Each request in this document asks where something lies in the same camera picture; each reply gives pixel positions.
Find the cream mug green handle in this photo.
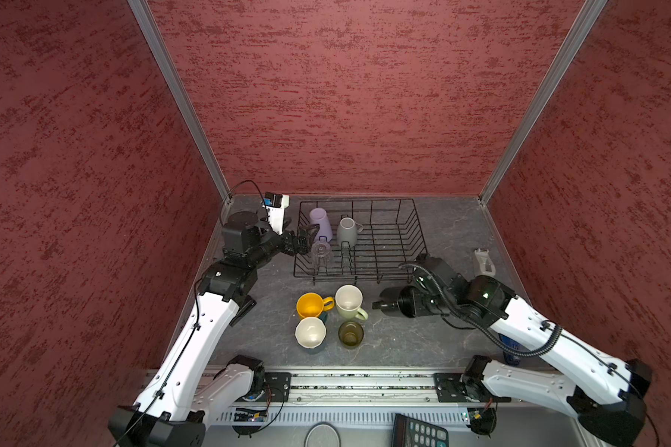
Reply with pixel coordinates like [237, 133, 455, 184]
[335, 285, 369, 320]

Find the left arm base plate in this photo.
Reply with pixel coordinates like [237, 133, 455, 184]
[242, 372, 293, 403]

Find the black calculator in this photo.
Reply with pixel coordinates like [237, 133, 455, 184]
[391, 413, 449, 447]

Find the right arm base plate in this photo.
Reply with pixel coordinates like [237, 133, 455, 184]
[434, 372, 512, 403]

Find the black wire dish rack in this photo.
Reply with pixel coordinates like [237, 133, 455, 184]
[293, 197, 428, 283]

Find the white ceramic mug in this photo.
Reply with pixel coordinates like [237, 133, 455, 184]
[337, 216, 365, 250]

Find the white cup dark green base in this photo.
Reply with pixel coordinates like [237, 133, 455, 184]
[294, 317, 327, 349]

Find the round grey disc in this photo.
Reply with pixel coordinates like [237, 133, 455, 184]
[304, 423, 341, 447]

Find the yellow mug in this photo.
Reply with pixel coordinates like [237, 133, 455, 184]
[296, 292, 335, 318]

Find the clear glass tumbler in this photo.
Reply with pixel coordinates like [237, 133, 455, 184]
[311, 238, 333, 272]

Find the black stapler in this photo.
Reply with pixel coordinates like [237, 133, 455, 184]
[229, 295, 257, 327]

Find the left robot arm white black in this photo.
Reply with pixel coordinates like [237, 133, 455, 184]
[108, 207, 320, 446]

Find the olive green glass cup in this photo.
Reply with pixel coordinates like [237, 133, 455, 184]
[338, 320, 365, 348]

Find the black mug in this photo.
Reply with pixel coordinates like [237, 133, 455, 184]
[371, 286, 422, 318]

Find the blue stapler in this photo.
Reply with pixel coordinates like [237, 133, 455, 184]
[499, 335, 522, 366]

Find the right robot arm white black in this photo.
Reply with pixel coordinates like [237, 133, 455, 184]
[402, 255, 652, 446]

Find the lavender plastic cup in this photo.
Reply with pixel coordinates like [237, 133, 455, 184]
[309, 208, 334, 243]

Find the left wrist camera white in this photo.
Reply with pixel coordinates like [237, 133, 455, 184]
[264, 192, 290, 235]

